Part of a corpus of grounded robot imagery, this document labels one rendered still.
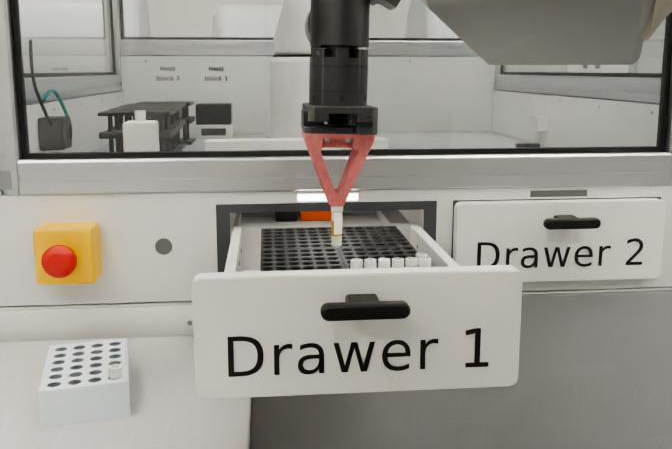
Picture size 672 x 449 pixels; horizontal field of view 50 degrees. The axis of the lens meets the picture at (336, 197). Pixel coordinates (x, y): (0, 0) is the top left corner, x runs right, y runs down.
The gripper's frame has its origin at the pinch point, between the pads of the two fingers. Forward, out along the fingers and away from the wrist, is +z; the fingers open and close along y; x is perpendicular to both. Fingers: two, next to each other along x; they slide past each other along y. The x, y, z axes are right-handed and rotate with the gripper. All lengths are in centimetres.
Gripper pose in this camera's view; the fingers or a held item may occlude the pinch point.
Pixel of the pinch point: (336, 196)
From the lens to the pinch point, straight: 72.5
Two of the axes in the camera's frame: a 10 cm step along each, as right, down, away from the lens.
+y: 1.0, 1.6, -9.8
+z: -0.2, 9.9, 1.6
